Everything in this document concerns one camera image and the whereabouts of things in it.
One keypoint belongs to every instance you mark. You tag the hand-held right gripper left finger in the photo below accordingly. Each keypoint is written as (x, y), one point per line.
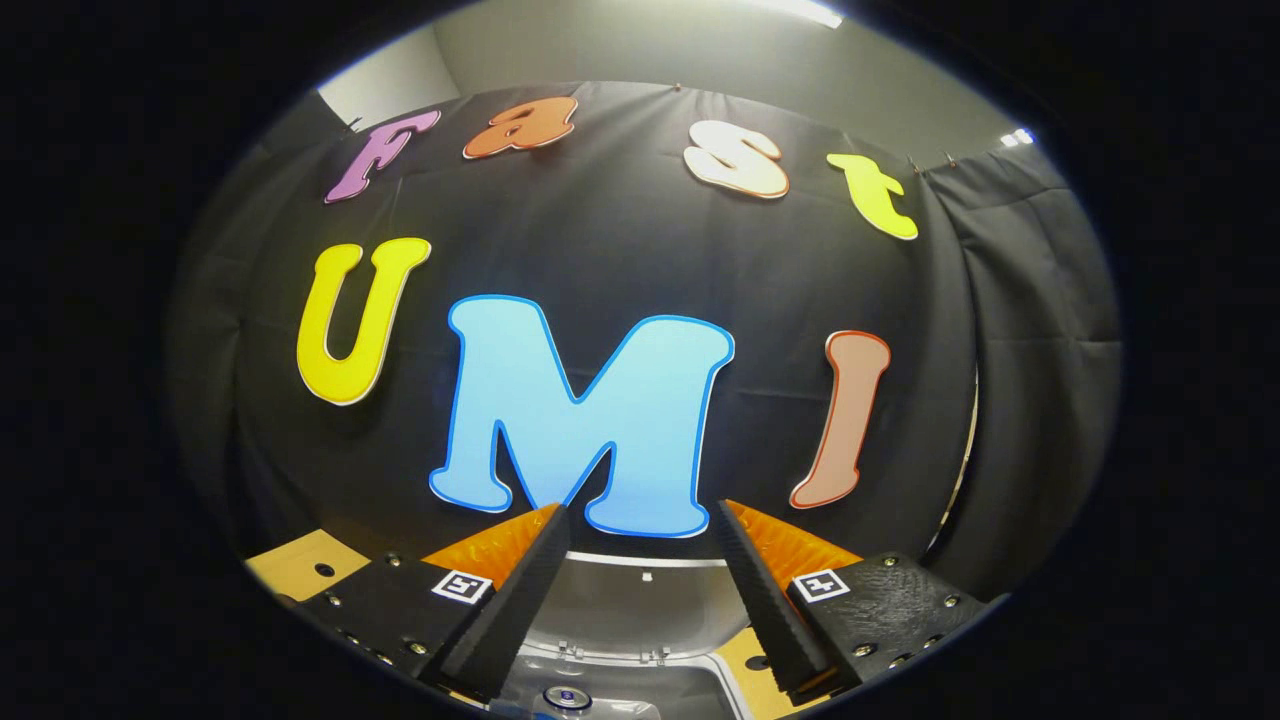
(520, 605)

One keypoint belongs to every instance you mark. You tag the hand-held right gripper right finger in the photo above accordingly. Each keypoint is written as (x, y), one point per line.
(765, 605)

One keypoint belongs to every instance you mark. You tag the silver pop can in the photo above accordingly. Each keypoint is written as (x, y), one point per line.
(566, 698)

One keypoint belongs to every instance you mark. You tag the white desktop garbage bin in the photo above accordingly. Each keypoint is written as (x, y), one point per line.
(640, 610)

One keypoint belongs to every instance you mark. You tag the small ceiling light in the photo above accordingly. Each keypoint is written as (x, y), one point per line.
(1018, 137)

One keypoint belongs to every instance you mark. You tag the ceiling light panel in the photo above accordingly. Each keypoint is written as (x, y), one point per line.
(800, 12)

